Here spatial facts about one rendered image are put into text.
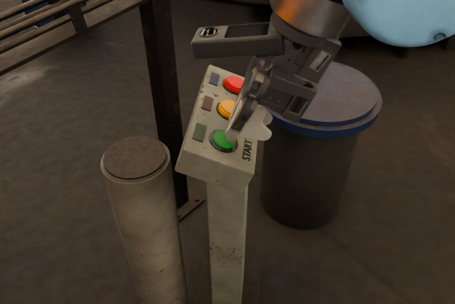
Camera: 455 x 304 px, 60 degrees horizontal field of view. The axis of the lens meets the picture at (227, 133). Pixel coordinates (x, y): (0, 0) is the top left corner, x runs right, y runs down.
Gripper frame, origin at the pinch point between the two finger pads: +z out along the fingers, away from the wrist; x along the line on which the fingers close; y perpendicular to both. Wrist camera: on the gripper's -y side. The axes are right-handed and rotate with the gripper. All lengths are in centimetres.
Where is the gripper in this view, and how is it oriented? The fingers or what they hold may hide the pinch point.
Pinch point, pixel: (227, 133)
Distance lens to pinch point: 58.7
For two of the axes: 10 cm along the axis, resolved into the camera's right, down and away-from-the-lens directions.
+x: 1.2, -6.4, 7.6
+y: 9.3, 3.4, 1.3
